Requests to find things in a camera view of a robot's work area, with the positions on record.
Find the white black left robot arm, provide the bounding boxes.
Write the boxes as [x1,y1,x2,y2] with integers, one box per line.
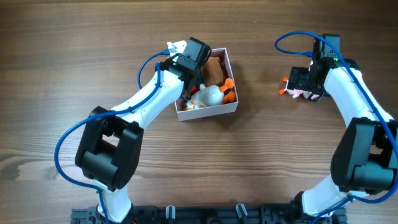
[75,37,211,223]

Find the brown plush bear toy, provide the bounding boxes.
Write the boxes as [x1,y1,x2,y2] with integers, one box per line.
[201,57,224,86]

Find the white plush duck orange feet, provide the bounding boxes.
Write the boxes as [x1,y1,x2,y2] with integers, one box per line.
[185,78,236,110]

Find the white pink duck figurine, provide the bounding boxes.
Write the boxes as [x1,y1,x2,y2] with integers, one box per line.
[279,77,322,101]

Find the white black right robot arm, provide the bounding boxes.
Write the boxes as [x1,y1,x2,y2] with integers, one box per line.
[279,34,397,223]

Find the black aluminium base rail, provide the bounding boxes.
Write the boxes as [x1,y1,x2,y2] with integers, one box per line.
[70,204,348,224]

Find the white box pink interior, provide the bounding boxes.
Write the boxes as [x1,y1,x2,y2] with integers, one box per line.
[175,48,239,121]

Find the red toy fire truck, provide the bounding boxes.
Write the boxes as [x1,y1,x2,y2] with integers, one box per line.
[189,86,197,95]

